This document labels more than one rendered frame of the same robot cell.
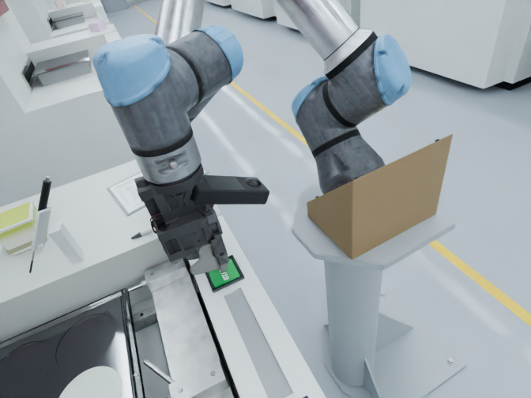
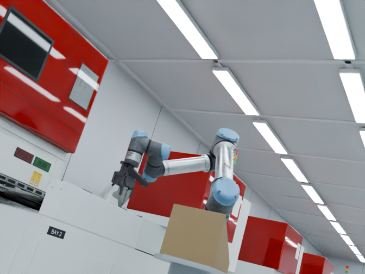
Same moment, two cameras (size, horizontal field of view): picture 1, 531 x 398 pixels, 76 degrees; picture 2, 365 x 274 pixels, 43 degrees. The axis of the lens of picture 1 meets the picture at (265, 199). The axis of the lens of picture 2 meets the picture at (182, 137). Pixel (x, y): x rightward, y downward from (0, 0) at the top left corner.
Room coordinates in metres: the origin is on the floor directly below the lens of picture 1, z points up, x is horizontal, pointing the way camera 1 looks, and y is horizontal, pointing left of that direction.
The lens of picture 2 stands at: (-0.81, -1.63, 0.73)
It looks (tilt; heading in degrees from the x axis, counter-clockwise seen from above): 17 degrees up; 50
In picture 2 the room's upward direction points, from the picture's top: 17 degrees clockwise
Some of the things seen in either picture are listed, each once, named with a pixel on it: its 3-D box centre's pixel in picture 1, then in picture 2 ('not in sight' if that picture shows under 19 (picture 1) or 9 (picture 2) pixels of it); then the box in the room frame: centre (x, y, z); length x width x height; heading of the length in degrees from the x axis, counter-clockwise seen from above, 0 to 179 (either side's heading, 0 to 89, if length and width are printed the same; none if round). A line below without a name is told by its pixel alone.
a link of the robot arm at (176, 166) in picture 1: (169, 157); (132, 158); (0.38, 0.11, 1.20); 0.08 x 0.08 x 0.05
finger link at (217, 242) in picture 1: (215, 240); (123, 186); (0.36, 0.08, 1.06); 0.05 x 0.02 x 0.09; 18
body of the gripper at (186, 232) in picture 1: (182, 207); (126, 174); (0.38, 0.11, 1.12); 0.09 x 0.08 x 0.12; 108
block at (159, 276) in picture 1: (166, 272); not in sight; (0.47, 0.22, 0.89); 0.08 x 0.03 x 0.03; 108
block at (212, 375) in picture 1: (198, 385); not in sight; (0.24, 0.15, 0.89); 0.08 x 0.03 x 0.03; 108
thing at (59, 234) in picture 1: (50, 238); (105, 196); (0.48, 0.39, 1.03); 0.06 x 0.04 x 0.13; 108
